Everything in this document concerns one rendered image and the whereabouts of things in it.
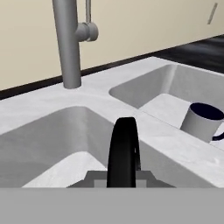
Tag white mug with dark inside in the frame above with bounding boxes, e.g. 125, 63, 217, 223
179, 101, 224, 144

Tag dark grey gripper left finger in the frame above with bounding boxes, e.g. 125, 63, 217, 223
66, 171, 110, 188

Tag grey bar handle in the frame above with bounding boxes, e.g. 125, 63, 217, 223
206, 2, 219, 25

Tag white double basin sink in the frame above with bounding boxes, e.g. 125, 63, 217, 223
0, 56, 224, 188

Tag grey sink tap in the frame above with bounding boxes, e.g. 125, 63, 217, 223
52, 0, 100, 90

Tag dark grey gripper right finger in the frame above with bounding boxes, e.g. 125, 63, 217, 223
135, 171, 176, 188

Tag black kettle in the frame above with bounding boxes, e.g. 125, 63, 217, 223
106, 116, 142, 188

